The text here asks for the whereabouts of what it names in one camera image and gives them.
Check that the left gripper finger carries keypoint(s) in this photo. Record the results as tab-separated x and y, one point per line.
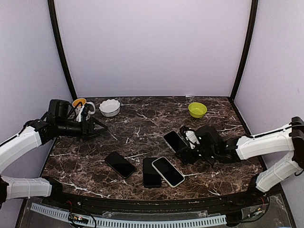
93	135
95	126

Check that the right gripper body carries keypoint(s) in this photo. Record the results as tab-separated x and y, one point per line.
193	158

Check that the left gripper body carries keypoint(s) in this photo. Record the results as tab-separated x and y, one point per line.
84	132

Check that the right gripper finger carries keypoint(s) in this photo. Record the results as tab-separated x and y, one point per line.
183	130
183	155

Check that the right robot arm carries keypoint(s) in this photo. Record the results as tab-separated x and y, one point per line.
205	143

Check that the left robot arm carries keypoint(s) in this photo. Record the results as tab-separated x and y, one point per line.
61	119

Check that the phone in white case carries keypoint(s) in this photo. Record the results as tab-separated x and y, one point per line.
168	172

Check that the black phone middle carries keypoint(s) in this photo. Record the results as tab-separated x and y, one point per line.
151	178

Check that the black phone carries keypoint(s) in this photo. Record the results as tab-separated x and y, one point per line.
120	165
151	178

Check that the black phone left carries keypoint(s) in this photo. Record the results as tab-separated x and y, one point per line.
120	165

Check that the patterned mug yellow inside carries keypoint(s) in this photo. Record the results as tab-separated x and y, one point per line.
80	102

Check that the green bowl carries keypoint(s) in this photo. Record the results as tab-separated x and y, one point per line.
197	110

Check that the white scalloped bowl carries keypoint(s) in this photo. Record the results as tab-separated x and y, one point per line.
110	107

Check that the small circuit board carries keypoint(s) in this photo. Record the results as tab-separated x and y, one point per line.
75	218

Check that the black front table rail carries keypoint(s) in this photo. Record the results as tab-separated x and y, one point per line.
123	196

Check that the white slotted cable duct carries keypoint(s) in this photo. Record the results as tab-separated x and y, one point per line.
100	222

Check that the left black frame post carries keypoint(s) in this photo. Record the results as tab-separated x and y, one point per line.
60	48

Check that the black frame post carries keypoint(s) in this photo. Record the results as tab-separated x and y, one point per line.
60	48
246	48

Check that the right black frame post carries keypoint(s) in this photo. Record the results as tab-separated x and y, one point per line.
246	48

